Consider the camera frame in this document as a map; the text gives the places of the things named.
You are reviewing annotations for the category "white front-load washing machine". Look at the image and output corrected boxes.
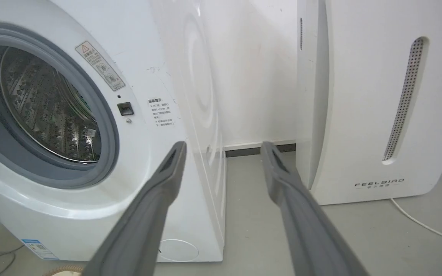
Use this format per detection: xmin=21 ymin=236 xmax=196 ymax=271
xmin=0 ymin=0 xmax=228 ymax=263

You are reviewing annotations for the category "woven laundry basket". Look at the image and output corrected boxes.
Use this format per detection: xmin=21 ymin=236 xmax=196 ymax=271
xmin=41 ymin=265 xmax=85 ymax=276

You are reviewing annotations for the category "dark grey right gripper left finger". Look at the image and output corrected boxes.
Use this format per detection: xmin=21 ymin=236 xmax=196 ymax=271
xmin=82 ymin=141 xmax=188 ymax=276

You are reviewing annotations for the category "white Feelbird air purifier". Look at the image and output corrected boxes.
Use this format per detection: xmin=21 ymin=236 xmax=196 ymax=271
xmin=296 ymin=0 xmax=442 ymax=205

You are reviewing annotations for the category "white power cable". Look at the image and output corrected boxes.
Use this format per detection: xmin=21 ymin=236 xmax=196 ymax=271
xmin=390 ymin=197 xmax=442 ymax=245

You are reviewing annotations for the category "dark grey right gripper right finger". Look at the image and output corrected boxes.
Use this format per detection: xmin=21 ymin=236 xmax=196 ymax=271
xmin=260 ymin=141 xmax=369 ymax=276

